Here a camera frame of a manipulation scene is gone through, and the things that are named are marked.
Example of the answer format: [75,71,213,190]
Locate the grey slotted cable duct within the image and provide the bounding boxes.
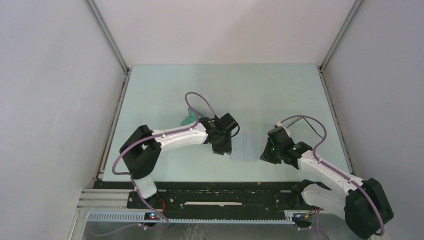
[86,211,303,225]

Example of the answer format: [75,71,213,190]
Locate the grey-blue glasses case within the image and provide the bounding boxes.
[180,108,200,126]

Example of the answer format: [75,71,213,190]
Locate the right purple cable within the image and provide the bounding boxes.
[277,115,387,240]

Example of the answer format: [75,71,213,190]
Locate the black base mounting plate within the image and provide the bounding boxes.
[127,180,326,221]

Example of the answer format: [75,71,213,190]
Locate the aluminium frame post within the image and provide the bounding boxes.
[319,0,366,72]
[84,0,130,75]

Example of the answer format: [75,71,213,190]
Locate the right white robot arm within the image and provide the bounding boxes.
[260,125,394,240]

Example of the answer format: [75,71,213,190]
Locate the light blue cleaning cloth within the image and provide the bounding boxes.
[230,133,260,162]

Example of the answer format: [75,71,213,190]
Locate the left aluminium frame post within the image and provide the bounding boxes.
[84,0,130,75]

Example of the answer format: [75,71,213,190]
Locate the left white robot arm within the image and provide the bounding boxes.
[117,113,240,208]

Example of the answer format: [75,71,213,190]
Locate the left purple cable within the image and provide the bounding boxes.
[86,92,218,238]

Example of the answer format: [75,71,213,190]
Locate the right aluminium frame post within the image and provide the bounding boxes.
[319,0,366,72]

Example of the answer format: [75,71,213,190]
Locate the black thin-frame sunglasses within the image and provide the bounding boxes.
[286,116,325,140]

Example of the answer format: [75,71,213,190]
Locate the purple cable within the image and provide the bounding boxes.
[277,115,387,240]
[86,92,218,238]

